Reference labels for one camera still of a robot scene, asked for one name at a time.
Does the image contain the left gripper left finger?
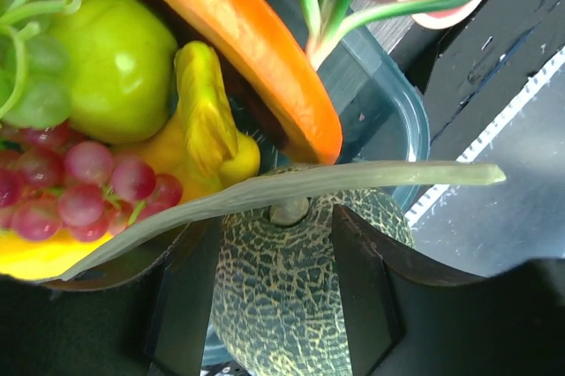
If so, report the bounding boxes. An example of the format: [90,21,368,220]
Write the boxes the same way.
[1,219,219,375]

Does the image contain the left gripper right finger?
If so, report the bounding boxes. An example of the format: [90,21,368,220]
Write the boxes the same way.
[331,206,564,375]

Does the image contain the green netted melon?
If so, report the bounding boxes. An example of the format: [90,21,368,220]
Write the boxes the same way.
[61,162,507,376]

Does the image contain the yellow banana upper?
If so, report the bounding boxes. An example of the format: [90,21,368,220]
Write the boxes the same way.
[1,229,113,281]

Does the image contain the purple grape bunch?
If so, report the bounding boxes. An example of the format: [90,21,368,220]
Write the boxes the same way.
[1,124,184,243]

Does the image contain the teal plastic fruit bin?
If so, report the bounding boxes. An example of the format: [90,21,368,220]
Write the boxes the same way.
[202,28,430,375]

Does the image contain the green grape bunch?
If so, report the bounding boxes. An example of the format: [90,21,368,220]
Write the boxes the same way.
[1,0,81,130]

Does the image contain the yellow green bell pepper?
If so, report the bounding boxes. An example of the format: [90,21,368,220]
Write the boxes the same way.
[46,0,261,205]

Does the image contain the green onion stalk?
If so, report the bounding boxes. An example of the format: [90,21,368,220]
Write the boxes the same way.
[282,0,502,71]

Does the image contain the orange carrot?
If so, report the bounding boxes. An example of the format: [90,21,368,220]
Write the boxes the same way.
[163,0,343,165]

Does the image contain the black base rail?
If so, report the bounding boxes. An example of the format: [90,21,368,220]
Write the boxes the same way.
[390,0,564,141]

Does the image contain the slotted cable duct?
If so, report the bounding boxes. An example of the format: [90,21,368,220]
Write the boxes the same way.
[405,48,564,229]

